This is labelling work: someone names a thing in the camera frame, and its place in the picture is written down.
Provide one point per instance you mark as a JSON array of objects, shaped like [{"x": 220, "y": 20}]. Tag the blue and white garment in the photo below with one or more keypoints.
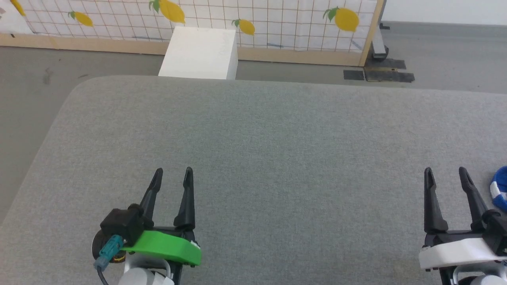
[{"x": 500, "y": 190}]

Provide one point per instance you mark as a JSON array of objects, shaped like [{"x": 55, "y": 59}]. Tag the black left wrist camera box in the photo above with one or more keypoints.
[{"x": 122, "y": 225}]

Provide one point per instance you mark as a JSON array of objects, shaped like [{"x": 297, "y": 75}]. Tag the white rectangular box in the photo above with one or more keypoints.
[{"x": 200, "y": 53}]

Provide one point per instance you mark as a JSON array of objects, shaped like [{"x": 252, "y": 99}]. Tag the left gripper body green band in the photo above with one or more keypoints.
[{"x": 166, "y": 245}]

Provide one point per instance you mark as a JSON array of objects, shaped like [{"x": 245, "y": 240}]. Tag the lemon print partition wooden frame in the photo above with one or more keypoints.
[{"x": 198, "y": 19}]

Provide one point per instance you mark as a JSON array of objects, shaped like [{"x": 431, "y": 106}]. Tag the small black floor mat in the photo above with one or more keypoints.
[{"x": 353, "y": 75}]

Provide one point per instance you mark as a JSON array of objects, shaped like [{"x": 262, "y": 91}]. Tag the large black floor mat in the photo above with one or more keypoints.
[{"x": 390, "y": 73}]

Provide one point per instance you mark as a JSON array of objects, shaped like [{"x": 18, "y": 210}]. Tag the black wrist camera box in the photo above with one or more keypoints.
[
  {"x": 122, "y": 225},
  {"x": 497, "y": 233}
]

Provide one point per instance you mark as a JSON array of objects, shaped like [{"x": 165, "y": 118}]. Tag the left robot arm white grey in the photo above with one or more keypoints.
[{"x": 142, "y": 275}]

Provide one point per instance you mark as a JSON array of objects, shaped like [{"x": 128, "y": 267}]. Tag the grey metal stand foot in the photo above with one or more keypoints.
[{"x": 379, "y": 43}]

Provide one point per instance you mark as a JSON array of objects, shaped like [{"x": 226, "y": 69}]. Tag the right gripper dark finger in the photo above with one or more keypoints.
[
  {"x": 473, "y": 202},
  {"x": 432, "y": 209}
]

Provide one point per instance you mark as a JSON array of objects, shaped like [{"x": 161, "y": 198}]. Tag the grey fabric sofa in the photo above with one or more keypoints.
[{"x": 277, "y": 158}]

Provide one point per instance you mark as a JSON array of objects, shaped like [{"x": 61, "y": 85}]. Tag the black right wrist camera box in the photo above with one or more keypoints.
[{"x": 497, "y": 233}]

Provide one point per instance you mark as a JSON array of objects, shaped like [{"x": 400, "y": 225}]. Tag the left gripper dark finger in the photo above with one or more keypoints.
[
  {"x": 186, "y": 206},
  {"x": 151, "y": 200}
]

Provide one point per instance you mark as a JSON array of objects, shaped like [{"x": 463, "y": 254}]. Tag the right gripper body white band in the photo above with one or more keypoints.
[{"x": 451, "y": 251}]

